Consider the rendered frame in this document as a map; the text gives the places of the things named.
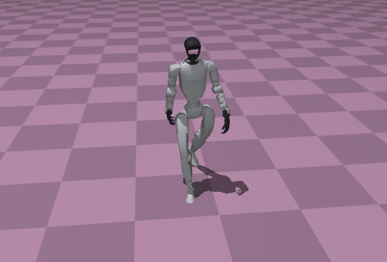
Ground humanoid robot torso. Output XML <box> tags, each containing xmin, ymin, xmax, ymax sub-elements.
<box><xmin>178</xmin><ymin>58</ymin><xmax>207</xmax><ymax>119</ymax></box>

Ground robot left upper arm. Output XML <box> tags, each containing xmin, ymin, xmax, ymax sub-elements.
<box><xmin>205</xmin><ymin>61</ymin><xmax>222</xmax><ymax>94</ymax></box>

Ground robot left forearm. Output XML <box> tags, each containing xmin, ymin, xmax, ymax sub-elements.
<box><xmin>216</xmin><ymin>86</ymin><xmax>230</xmax><ymax>114</ymax></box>

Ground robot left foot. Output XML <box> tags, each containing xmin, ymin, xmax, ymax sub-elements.
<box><xmin>188</xmin><ymin>146</ymin><xmax>199</xmax><ymax>166</ymax></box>

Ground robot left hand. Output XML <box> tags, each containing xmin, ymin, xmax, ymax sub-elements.
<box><xmin>222</xmin><ymin>110</ymin><xmax>230</xmax><ymax>134</ymax></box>

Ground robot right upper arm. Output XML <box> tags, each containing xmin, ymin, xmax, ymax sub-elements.
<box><xmin>167</xmin><ymin>64</ymin><xmax>181</xmax><ymax>97</ymax></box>

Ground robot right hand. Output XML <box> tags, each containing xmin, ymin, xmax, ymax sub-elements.
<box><xmin>166</xmin><ymin>110</ymin><xmax>175</xmax><ymax>125</ymax></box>

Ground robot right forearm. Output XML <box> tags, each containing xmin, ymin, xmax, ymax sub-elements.
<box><xmin>165</xmin><ymin>89</ymin><xmax>175</xmax><ymax>112</ymax></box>

